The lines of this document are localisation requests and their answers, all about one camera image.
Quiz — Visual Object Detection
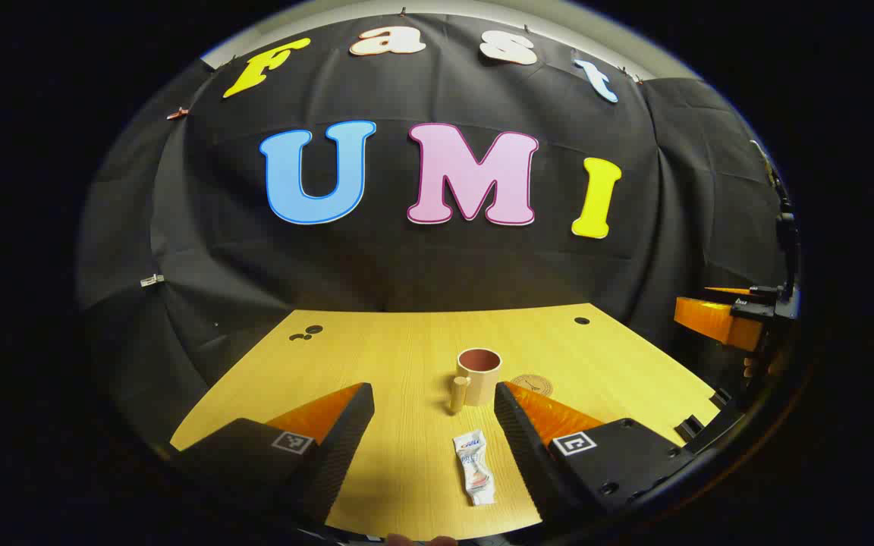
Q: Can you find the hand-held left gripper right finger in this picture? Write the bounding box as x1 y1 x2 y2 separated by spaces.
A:
493 381 700 524

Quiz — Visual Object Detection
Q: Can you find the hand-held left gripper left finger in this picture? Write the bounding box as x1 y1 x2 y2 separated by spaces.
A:
171 382 376 526

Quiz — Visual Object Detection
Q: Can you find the white toothpaste tube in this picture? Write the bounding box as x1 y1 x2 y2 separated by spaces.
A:
452 430 497 507

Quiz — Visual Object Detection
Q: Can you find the round brown coaster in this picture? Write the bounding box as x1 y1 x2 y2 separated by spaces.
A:
511 374 554 399

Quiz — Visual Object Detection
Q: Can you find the beige cup with wooden handle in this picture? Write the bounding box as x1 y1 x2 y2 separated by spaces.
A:
448 348 502 414

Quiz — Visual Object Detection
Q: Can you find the wooden desktop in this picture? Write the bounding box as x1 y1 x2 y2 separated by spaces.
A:
170 303 720 541

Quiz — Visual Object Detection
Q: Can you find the black backdrop cloth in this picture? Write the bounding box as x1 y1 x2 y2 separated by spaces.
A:
77 11 796 456

